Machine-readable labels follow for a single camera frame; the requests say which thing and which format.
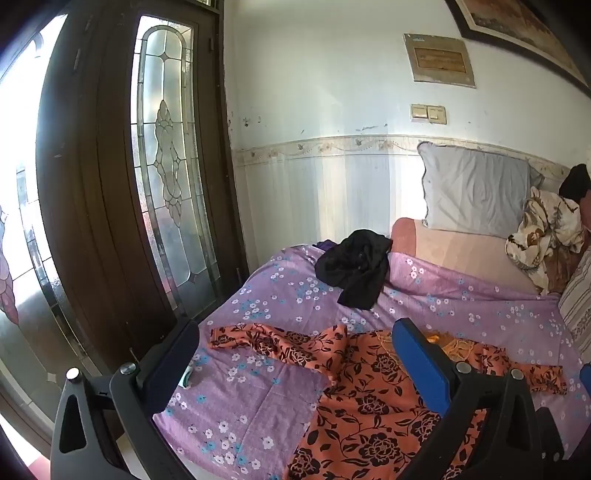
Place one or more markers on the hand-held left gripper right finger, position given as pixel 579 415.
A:
pixel 421 367

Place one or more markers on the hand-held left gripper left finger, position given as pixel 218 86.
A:
pixel 173 353

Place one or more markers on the orange black floral garment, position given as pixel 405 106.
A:
pixel 369 401

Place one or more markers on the purple floral bed sheet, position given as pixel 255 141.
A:
pixel 258 369

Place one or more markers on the striped pillow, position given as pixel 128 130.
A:
pixel 577 300

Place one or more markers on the wooden door with stained glass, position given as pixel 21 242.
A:
pixel 124 184

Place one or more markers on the cream brown patterned cloth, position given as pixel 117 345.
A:
pixel 540 235

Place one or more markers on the grey pillow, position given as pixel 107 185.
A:
pixel 475 194

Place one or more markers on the stained glass window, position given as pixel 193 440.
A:
pixel 23 207

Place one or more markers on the black cloth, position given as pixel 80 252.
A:
pixel 576 182

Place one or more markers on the gold light switch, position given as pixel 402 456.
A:
pixel 428 113

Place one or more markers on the beige wall panel cover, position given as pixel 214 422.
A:
pixel 438 60

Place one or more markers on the framed wall picture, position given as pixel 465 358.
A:
pixel 517 27

